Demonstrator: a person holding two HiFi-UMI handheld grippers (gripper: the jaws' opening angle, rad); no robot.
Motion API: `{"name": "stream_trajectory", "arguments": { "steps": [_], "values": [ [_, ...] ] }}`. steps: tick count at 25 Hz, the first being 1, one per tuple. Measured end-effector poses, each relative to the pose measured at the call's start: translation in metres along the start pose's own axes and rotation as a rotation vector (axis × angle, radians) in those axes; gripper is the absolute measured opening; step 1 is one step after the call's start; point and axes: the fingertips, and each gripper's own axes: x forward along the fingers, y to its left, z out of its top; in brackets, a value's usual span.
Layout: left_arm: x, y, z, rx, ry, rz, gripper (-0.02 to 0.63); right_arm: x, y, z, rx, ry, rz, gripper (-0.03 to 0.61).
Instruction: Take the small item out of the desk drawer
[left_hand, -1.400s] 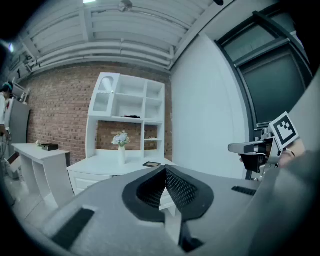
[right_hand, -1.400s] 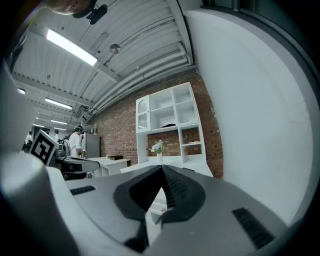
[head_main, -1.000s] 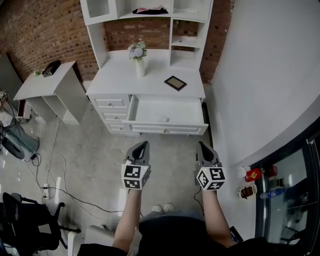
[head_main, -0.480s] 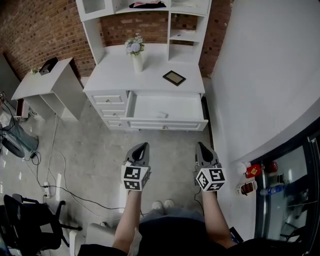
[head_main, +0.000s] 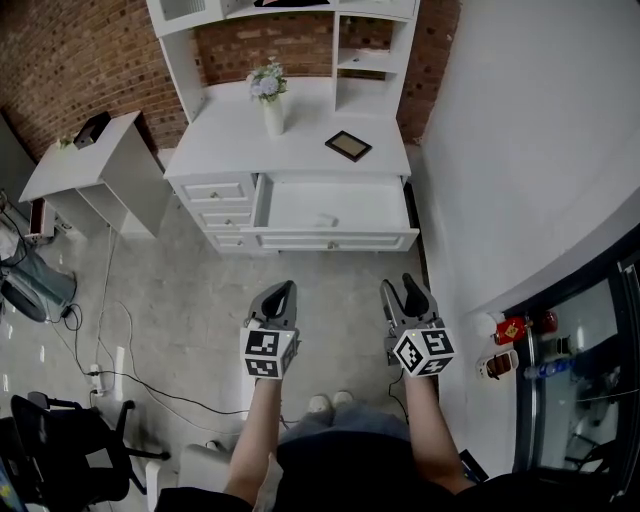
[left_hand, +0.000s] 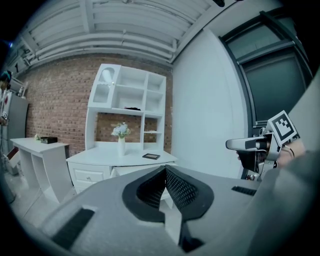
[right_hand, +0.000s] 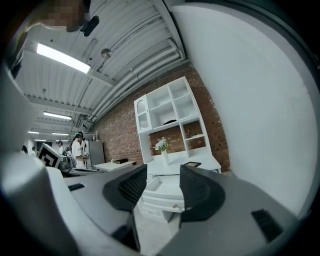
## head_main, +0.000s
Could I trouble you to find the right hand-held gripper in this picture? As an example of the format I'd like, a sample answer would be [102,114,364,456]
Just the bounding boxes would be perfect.
[378,272,458,378]

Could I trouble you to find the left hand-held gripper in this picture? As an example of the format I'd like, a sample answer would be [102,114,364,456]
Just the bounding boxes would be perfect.
[239,279,303,384]

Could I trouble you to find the white desk drawer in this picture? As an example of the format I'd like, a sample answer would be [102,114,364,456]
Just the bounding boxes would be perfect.
[241,172,421,254]

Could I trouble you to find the person's left forearm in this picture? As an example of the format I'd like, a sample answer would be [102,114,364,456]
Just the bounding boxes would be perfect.
[223,377,282,506]

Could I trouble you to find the person's right forearm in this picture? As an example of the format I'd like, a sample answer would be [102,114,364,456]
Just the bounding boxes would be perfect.
[403,372,477,494]

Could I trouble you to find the small white drawer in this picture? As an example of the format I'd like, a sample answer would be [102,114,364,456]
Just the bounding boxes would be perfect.
[179,180,257,205]
[209,231,251,253]
[195,206,254,231]

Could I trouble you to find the white desk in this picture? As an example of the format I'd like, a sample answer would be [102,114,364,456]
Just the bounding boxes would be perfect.
[144,0,422,257]

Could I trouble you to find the red canister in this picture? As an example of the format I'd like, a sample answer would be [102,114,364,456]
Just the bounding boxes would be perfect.
[494,315,534,347]

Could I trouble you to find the person's blue jeans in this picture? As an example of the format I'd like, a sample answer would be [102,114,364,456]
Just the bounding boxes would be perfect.
[278,402,414,447]

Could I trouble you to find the clear water bottle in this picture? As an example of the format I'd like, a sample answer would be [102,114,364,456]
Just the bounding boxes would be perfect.
[523,358,577,382]

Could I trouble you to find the person's dark shirt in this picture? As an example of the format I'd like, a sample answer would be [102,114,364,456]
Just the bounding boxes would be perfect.
[154,433,640,512]

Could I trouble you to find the white vase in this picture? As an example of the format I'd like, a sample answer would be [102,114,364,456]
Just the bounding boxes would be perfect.
[262,96,286,138]

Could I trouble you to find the white power strip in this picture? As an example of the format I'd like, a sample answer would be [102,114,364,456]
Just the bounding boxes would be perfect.
[88,363,109,398]

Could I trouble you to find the glass door cabinet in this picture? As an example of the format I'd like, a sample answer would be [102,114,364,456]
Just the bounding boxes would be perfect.
[513,252,640,502]

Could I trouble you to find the pale flower bouquet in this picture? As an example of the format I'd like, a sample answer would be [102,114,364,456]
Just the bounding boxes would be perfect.
[245,59,290,104]

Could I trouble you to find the white side cabinet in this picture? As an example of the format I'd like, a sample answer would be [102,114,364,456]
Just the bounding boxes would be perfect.
[18,110,174,241]

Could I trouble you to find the grey scooter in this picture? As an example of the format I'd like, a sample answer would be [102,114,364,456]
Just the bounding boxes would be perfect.
[0,238,79,324]

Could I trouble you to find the black box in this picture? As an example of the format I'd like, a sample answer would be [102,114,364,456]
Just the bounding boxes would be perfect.
[73,111,113,150]

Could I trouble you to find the red-brown box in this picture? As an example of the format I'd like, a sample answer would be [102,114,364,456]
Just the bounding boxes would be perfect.
[27,198,48,238]

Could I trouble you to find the black office chair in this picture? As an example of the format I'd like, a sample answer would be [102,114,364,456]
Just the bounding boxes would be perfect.
[0,391,172,507]

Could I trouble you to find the black cable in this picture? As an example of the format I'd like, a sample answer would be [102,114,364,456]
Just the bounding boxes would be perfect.
[47,302,249,417]

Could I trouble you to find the black picture frame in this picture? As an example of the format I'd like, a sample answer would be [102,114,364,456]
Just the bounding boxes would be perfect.
[324,130,374,164]

